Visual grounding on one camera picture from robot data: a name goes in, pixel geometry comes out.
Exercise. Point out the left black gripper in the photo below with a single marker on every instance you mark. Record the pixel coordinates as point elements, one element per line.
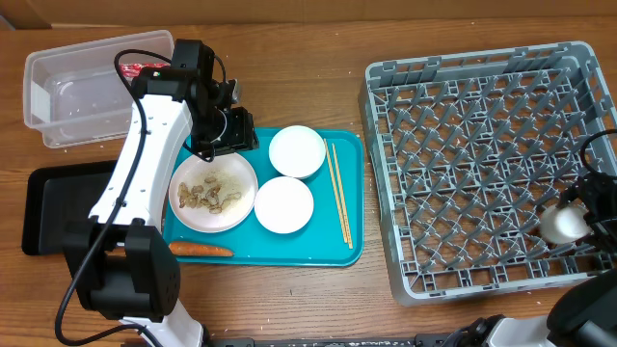
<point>239,138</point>

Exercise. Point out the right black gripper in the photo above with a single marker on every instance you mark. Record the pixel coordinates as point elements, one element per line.
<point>585,191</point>

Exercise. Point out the small white cup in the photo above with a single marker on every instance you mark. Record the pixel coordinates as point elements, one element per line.
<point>563,225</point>

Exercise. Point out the red snack wrapper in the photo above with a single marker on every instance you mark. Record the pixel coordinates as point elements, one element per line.
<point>130,71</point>

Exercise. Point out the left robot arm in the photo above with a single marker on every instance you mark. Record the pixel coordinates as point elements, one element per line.
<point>120,264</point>

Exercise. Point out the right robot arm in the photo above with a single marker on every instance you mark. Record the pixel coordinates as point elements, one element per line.
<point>586,314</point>

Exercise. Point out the grey dishwasher rack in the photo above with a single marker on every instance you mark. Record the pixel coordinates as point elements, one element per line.
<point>468,150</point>

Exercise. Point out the peanut shells and rice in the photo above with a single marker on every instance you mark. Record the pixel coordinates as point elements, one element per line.
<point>215,191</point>

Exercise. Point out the white plate with food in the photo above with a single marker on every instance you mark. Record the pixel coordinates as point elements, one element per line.
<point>200,219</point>

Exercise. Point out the white bowl upper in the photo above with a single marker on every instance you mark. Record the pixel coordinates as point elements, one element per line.
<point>297,151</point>

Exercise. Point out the white bowl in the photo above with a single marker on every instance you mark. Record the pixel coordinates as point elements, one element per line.
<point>284,205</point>
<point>297,151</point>

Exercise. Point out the white bowl middle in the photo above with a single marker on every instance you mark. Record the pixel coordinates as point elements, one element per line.
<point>284,205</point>

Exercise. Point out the left wooden chopstick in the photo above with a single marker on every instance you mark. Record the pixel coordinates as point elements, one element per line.
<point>337,195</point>

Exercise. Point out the wooden chopstick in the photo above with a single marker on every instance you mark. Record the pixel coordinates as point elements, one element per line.
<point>337,195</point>
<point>342,199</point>

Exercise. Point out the teal serving tray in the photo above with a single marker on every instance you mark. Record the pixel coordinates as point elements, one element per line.
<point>319,243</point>

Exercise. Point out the right wooden chopstick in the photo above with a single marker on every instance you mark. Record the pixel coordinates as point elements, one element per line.
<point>342,199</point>

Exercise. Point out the orange carrot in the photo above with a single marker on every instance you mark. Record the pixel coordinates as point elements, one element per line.
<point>194,249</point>

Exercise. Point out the clear plastic bin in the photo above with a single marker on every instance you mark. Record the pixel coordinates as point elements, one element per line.
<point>72,94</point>

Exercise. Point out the black plastic bin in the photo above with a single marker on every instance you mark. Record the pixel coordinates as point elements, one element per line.
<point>56,196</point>

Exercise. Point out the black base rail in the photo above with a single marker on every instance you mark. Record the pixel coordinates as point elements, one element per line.
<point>419,340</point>

